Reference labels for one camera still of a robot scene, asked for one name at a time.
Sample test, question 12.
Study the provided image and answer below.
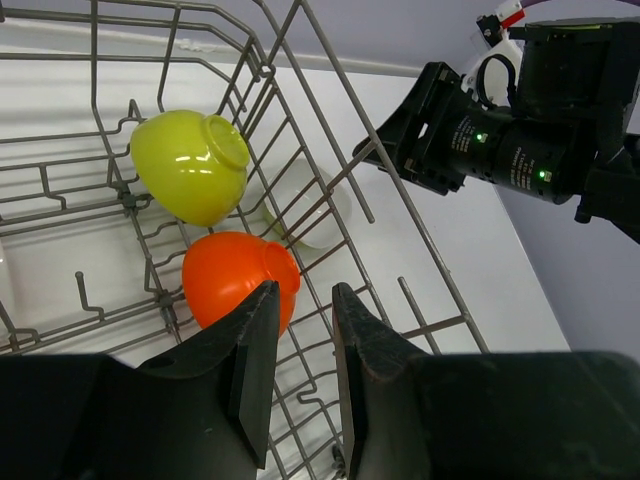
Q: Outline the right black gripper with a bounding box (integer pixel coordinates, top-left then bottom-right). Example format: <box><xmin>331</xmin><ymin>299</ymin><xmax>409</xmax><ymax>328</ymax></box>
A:
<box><xmin>376</xmin><ymin>19</ymin><xmax>625</xmax><ymax>204</ymax></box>

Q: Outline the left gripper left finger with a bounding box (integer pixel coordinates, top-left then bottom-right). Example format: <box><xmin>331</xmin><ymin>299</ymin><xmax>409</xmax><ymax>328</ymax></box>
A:
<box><xmin>1</xmin><ymin>281</ymin><xmax>280</xmax><ymax>479</ymax></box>

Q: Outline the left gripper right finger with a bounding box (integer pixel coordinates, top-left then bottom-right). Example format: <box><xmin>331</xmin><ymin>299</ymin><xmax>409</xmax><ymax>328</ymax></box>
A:
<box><xmin>332</xmin><ymin>283</ymin><xmax>639</xmax><ymax>479</ymax></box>

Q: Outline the orange-red bowl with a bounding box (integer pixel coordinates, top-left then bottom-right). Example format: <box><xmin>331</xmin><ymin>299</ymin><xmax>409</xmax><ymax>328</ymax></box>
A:
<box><xmin>182</xmin><ymin>231</ymin><xmax>301</xmax><ymax>334</ymax></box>

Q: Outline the lime green bowl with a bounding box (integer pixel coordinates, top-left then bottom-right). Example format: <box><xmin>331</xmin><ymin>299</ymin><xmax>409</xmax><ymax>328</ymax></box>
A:
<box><xmin>129</xmin><ymin>110</ymin><xmax>250</xmax><ymax>227</ymax></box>

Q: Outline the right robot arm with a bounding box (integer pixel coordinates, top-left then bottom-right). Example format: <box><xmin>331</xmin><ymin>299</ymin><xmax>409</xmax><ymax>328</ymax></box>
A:
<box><xmin>354</xmin><ymin>18</ymin><xmax>639</xmax><ymax>239</ymax></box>

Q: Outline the square white bowl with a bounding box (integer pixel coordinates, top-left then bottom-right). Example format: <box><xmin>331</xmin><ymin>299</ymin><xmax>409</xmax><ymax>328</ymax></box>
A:
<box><xmin>263</xmin><ymin>157</ymin><xmax>341</xmax><ymax>249</ymax></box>

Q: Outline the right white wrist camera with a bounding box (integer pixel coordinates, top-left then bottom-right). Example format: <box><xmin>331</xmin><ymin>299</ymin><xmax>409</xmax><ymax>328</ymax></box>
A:
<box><xmin>461</xmin><ymin>1</ymin><xmax>525</xmax><ymax>107</ymax></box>

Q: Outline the grey wire dish rack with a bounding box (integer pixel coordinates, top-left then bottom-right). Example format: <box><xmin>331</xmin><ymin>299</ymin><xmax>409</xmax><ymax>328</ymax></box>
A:
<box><xmin>0</xmin><ymin>0</ymin><xmax>491</xmax><ymax>480</ymax></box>

